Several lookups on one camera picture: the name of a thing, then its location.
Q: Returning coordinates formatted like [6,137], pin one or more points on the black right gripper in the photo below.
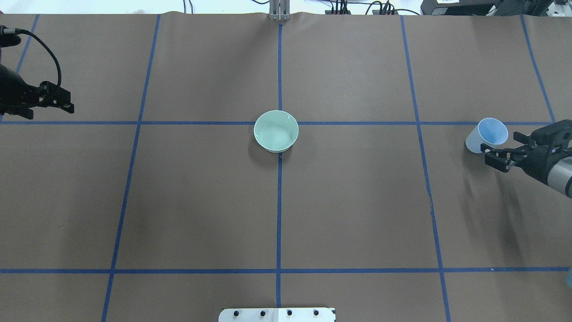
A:
[539,160]

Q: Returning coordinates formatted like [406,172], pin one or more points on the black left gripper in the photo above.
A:
[14,91]

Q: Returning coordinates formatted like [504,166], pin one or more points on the light blue plastic cup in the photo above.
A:
[489,131]

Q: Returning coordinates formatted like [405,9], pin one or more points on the light green ceramic bowl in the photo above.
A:
[276,131]

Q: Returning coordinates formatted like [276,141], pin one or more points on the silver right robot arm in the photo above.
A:
[559,177]

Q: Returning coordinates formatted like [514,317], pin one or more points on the brown paper table mat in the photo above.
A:
[341,219]

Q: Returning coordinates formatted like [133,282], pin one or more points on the black device box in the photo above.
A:
[476,7]

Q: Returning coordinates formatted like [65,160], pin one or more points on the white metal mounting plate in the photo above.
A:
[292,314]

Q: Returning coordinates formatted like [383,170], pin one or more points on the grey aluminium post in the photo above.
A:
[279,10]

